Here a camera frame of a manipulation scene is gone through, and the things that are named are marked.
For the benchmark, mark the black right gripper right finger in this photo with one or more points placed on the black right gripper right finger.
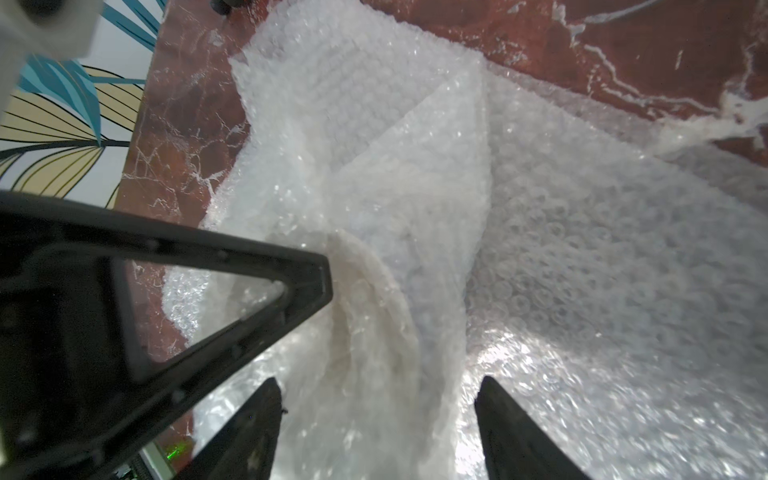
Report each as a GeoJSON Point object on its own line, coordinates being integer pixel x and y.
{"type": "Point", "coordinates": [514, 446]}

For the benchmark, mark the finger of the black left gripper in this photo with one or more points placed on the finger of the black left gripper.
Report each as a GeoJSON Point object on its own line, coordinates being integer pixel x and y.
{"type": "Point", "coordinates": [80, 395]}

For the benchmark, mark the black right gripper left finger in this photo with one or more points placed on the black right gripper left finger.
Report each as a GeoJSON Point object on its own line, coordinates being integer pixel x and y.
{"type": "Point", "coordinates": [244, 449]}

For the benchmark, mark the clear bubble wrap sheet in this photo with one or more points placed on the clear bubble wrap sheet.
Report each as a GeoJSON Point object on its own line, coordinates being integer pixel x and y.
{"type": "Point", "coordinates": [617, 292]}

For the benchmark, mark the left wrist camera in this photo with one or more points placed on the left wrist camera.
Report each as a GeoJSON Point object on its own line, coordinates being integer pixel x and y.
{"type": "Point", "coordinates": [59, 30]}

